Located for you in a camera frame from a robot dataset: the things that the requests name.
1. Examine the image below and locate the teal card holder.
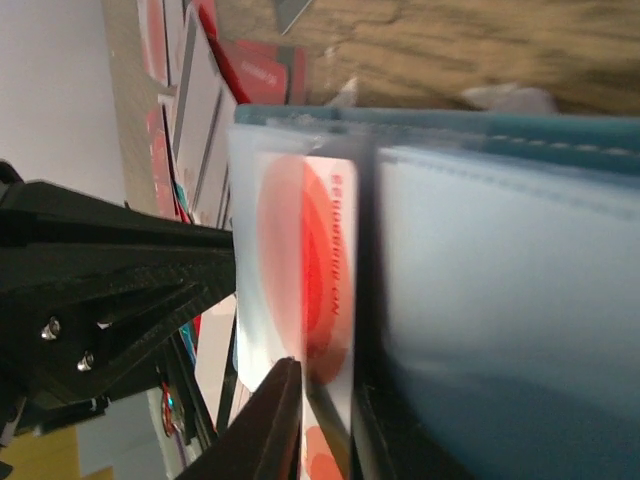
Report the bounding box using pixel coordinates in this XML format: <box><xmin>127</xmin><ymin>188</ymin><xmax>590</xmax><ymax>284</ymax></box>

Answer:
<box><xmin>229</xmin><ymin>105</ymin><xmax>639</xmax><ymax>479</ymax></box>

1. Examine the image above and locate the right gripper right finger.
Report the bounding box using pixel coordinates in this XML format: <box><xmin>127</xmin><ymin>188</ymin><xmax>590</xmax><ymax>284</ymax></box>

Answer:
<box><xmin>351</xmin><ymin>385</ymin><xmax>473</xmax><ymax>479</ymax></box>

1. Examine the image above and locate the white card red circle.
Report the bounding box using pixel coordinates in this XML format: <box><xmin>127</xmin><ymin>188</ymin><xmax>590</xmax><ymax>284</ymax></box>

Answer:
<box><xmin>256</xmin><ymin>154</ymin><xmax>358</xmax><ymax>479</ymax></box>

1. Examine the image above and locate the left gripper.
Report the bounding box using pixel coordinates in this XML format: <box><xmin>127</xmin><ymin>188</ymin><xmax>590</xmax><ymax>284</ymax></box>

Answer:
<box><xmin>0</xmin><ymin>159</ymin><xmax>236</xmax><ymax>480</ymax></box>

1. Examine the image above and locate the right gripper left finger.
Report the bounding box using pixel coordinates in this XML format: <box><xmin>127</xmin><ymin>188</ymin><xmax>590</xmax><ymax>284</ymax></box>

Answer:
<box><xmin>179</xmin><ymin>358</ymin><xmax>302</xmax><ymax>480</ymax></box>

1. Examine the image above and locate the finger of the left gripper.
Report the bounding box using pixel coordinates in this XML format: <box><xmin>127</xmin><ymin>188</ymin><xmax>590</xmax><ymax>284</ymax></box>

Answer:
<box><xmin>1</xmin><ymin>181</ymin><xmax>235</xmax><ymax>265</ymax></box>

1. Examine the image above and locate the red card in pile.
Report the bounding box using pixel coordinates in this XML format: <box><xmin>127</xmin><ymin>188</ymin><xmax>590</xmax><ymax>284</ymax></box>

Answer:
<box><xmin>215</xmin><ymin>38</ymin><xmax>308</xmax><ymax>106</ymax></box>

